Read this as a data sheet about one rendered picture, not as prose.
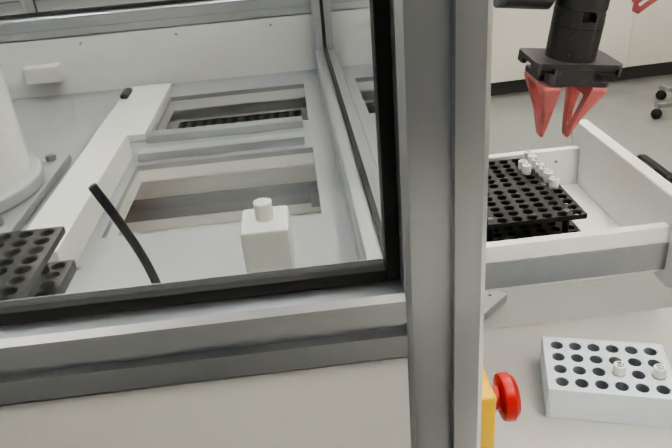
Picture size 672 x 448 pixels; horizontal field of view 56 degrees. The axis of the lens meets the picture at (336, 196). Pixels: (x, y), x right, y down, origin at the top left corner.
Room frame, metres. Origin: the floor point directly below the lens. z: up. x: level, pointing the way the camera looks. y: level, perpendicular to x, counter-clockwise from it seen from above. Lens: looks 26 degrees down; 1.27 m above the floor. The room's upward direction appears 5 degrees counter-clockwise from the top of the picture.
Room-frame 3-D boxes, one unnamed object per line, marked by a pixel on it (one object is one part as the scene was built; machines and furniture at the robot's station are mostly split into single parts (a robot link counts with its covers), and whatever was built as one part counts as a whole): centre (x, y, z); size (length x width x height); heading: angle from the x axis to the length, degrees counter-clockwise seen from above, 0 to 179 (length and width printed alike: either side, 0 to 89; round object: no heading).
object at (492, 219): (0.73, -0.18, 0.87); 0.22 x 0.18 x 0.06; 93
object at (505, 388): (0.40, -0.12, 0.88); 0.04 x 0.03 x 0.04; 3
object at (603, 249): (0.73, -0.17, 0.86); 0.40 x 0.26 x 0.06; 93
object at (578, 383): (0.51, -0.27, 0.78); 0.12 x 0.08 x 0.04; 76
